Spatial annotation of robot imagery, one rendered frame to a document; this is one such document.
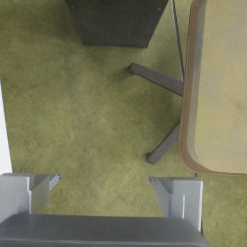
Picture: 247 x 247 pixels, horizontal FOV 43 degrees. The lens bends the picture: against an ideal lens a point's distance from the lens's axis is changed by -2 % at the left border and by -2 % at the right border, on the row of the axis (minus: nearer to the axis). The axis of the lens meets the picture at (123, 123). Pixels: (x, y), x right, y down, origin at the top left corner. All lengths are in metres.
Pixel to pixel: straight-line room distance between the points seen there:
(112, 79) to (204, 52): 0.64
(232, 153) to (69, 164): 0.74
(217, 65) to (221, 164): 0.18
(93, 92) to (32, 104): 0.23
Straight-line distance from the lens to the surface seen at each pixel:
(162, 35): 1.25
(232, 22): 0.64
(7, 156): 0.33
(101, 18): 0.90
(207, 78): 0.60
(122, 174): 1.21
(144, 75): 1.14
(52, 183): 0.16
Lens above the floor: 1.19
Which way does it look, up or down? 88 degrees down
